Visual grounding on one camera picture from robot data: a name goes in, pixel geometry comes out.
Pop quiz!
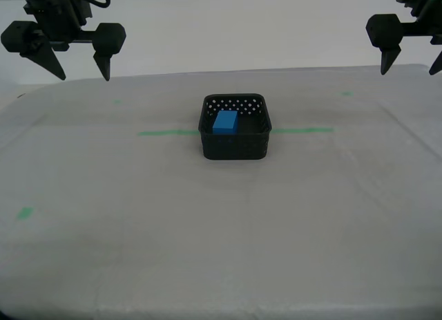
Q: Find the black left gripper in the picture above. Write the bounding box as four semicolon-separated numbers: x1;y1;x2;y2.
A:
0;0;127;82

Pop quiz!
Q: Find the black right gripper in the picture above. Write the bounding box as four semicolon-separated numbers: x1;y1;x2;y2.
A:
365;0;442;76

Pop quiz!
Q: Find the blue rectangular block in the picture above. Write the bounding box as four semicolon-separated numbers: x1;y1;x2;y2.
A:
211;110;240;143

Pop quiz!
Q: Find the black perforated plastic basket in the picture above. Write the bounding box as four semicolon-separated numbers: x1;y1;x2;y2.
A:
198;93;273;161

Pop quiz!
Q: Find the white table cloth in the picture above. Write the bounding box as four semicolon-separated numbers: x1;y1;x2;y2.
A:
0;64;442;320

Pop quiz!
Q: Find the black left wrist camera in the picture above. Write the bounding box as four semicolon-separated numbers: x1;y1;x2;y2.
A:
67;0;93;28

